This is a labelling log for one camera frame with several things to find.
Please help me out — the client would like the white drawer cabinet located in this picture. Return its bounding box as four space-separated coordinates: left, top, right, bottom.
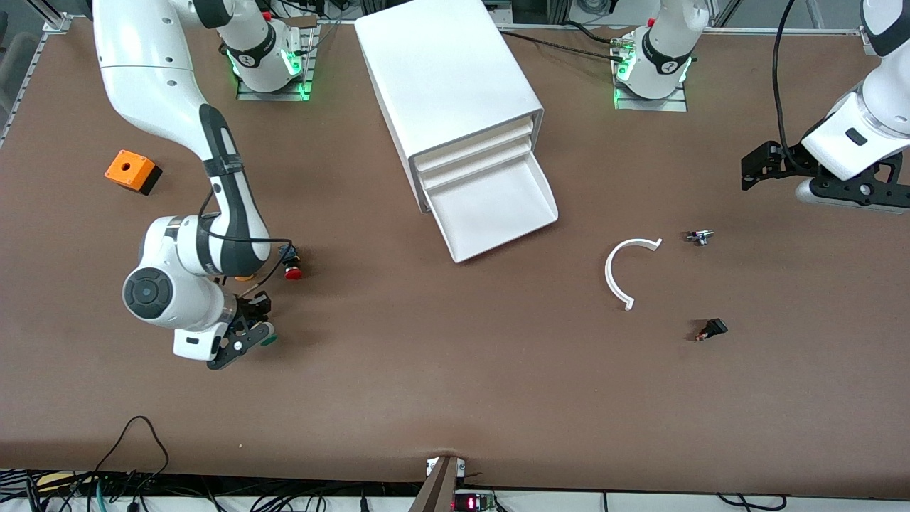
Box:
353 0 545 214

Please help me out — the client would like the white shallow drawer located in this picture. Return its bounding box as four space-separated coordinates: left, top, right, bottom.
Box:
421 153 560 264
417 137 535 191
411 117 535 173

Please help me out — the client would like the red push button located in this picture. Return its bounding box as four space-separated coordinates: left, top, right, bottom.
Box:
279 243 305 281

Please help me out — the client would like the thin black looped cable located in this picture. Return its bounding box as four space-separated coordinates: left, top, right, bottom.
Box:
92 415 171 491

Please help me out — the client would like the black cable to arm base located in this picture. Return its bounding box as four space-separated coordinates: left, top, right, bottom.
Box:
498 27 630 61

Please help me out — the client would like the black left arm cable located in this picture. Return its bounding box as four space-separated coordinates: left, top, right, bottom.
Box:
773 0 811 168

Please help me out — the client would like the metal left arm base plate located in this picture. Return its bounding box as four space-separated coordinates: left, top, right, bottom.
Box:
613 39 689 112

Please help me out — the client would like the small red led display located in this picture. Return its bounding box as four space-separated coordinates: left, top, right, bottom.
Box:
452 489 498 512

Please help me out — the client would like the orange box with black base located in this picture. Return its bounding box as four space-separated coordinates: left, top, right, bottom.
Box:
105 149 164 196

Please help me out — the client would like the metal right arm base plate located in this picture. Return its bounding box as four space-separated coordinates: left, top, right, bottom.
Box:
236 25 315 102

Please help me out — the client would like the brown camera post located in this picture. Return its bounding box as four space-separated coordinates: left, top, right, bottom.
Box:
407 455 461 512

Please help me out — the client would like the white curved plastic piece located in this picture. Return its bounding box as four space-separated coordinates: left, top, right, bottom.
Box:
604 238 663 311

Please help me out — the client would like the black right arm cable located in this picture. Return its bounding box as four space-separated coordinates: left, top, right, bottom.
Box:
198 188 294 299

